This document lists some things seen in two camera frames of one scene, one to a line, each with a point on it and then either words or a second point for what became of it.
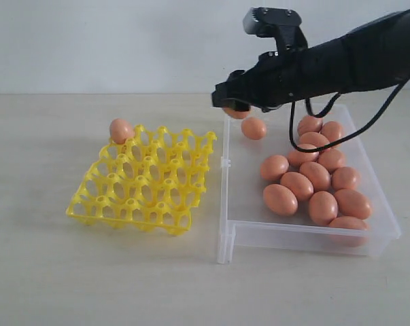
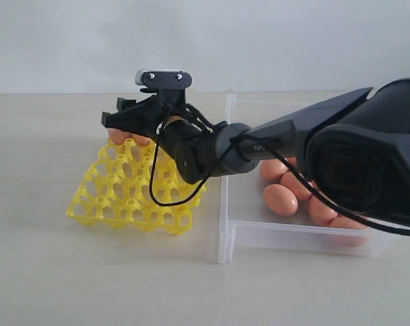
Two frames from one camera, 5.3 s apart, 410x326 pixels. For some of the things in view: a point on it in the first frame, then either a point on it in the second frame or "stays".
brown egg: x=300 y=184 stays
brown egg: x=281 y=200 stays
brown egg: x=235 y=114 to x=142 y=140
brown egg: x=348 y=231 stays
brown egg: x=120 y=130 stays
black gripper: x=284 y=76 to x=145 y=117
